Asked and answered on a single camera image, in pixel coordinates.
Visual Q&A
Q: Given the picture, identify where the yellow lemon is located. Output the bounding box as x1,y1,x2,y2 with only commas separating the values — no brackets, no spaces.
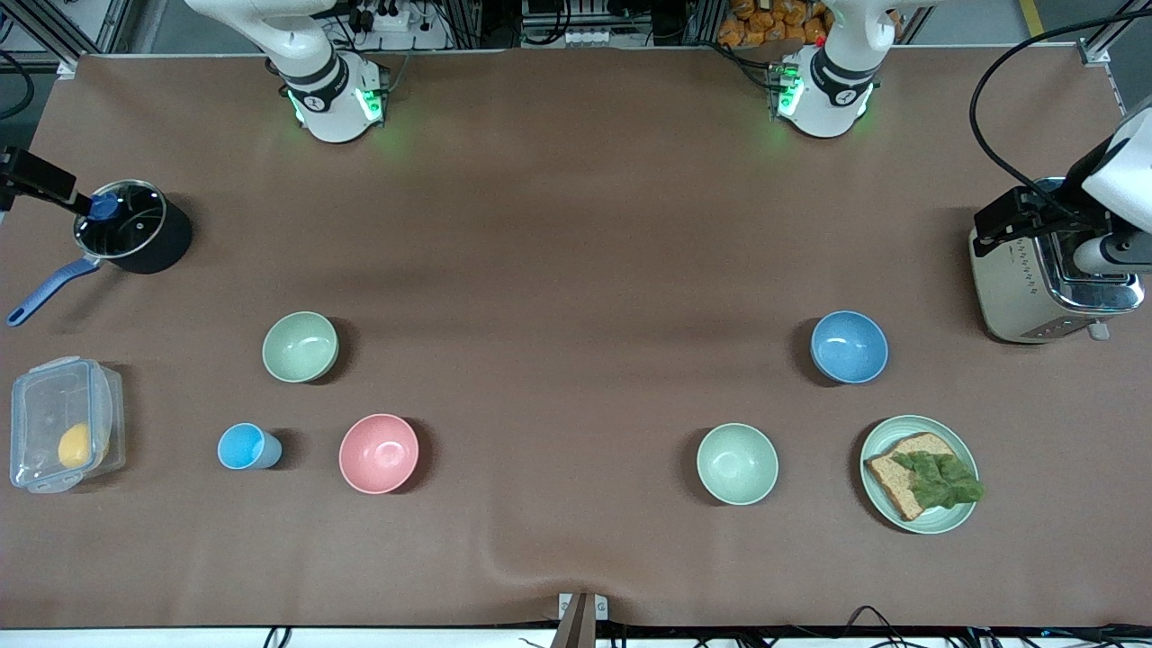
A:
58,423,95,469

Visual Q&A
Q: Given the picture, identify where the pink bowl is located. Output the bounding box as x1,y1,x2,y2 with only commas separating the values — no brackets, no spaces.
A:
338,413,420,495

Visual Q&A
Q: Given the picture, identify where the green plate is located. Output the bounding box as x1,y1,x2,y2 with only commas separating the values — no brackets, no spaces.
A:
859,414,980,536

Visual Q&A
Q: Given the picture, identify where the clear plastic container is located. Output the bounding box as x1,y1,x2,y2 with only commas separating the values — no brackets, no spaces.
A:
9,356,127,494

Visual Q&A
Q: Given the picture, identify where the black pot blue handle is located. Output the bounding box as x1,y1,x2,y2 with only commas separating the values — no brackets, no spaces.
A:
6,180,194,328

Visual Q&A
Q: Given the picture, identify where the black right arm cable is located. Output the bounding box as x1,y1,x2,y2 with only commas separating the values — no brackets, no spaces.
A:
0,49,35,122

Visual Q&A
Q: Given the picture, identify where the mint green bowl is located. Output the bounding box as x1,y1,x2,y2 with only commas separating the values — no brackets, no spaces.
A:
696,423,779,506

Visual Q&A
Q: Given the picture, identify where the silver toaster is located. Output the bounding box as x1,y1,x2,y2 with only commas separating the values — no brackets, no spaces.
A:
969,177,1146,345

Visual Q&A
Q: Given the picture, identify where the metal table bracket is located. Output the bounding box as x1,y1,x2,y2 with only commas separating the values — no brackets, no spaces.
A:
558,592,608,648

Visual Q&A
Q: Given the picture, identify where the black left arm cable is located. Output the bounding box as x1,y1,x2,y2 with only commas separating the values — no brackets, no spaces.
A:
969,9,1152,226

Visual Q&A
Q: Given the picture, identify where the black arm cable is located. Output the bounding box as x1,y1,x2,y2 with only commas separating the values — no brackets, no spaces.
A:
969,9,1152,226
0,49,35,122

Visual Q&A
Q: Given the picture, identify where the glass lid blue knob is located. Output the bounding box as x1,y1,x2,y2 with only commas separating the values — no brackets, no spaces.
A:
74,180,168,260

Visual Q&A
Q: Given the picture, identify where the bag of orange snacks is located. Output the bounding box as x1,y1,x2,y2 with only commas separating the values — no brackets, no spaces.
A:
717,0,833,48

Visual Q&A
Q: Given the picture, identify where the green lettuce leaf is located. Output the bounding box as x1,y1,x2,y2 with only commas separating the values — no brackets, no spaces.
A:
891,450,986,510

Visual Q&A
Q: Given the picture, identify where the blue bowl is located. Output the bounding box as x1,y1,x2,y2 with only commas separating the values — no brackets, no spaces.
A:
810,310,889,385

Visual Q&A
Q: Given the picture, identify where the white power strip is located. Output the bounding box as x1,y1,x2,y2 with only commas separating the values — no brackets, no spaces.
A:
360,4,424,32
526,25,631,48

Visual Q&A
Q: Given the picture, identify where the brown bread slice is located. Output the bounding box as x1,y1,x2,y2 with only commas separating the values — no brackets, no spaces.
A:
864,432,959,523

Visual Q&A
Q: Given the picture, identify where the blue cup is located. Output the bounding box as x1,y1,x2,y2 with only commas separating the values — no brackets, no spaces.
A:
217,422,284,471

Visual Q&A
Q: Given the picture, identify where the black looped floor cable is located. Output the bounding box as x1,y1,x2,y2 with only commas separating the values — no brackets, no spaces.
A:
841,605,910,631

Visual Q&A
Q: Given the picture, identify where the sage green bowl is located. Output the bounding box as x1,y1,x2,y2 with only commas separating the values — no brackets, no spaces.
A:
262,311,340,384

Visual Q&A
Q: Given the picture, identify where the brown table cloth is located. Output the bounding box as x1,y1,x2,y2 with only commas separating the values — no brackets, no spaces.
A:
0,45,1152,629

